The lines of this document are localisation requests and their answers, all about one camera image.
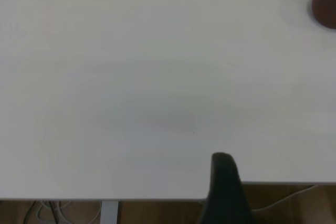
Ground grey cable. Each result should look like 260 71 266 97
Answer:
25 200 55 224

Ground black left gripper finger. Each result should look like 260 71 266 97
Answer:
201 152 255 224

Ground red ceramic mug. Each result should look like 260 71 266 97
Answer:
311 0 336 29

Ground white table leg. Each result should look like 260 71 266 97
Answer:
100 200 120 224

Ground white cable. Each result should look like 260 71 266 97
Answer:
251 184 320 212
51 200 102 224

